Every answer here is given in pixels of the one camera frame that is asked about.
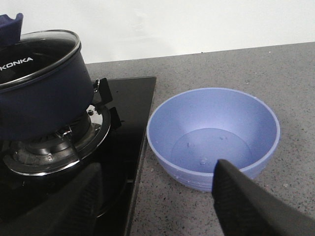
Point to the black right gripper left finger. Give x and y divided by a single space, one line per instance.
70 212

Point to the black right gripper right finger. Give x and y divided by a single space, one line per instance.
245 209

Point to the light blue plastic bowl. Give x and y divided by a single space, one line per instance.
191 131

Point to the black pot support grate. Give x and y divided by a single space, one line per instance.
102 119

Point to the dark blue cooking pot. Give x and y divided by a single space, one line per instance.
46 103

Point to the glass pot lid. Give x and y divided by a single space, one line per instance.
24 57

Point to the black glass gas cooktop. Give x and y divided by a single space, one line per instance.
117 155

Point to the black gas burner head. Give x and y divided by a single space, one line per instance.
53 147

